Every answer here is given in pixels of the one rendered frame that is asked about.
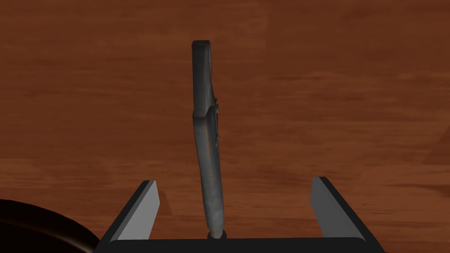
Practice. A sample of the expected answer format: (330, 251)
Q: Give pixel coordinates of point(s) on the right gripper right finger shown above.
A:
(330, 211)

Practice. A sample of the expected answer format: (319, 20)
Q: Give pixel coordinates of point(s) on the brown wooden table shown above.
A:
(334, 105)

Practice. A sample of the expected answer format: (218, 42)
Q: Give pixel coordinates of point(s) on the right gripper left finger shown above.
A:
(140, 214)

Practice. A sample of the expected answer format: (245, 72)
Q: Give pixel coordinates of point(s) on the grey knife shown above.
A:
(209, 147)

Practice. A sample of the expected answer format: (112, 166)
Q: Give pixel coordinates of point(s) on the dark round bowl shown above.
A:
(35, 232)

